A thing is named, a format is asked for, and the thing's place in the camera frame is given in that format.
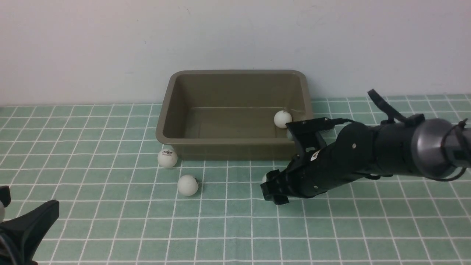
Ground black right camera cable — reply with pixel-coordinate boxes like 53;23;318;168
324;89;409;127

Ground white ball with logo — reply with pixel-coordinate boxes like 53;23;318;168
157;149;178;168

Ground brown plastic bin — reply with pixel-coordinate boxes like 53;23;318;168
155;70;313;160

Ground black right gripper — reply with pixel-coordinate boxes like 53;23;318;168
260;143;354;205

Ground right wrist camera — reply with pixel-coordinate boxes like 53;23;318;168
286;117;335;156

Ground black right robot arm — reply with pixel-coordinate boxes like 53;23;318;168
261;114;470;205

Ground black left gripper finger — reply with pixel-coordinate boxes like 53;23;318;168
0;200;60;264

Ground green checkered tablecloth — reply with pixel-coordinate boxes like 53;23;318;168
0;104;471;265

